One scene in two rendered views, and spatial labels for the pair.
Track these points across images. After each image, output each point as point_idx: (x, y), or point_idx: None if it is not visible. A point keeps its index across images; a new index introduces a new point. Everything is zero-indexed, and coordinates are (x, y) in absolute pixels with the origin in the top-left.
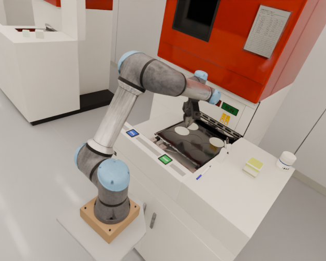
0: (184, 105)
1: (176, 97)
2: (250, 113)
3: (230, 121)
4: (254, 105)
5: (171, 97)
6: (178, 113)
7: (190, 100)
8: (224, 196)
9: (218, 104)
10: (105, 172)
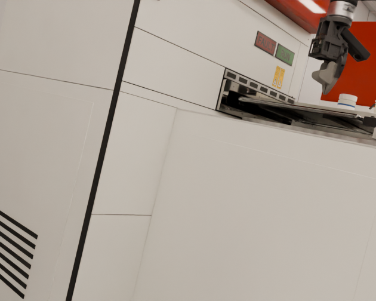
0: (333, 40)
1: (198, 55)
2: (304, 54)
3: (284, 80)
4: (308, 40)
5: (185, 59)
6: (200, 100)
7: (336, 29)
8: None
9: (272, 50)
10: None
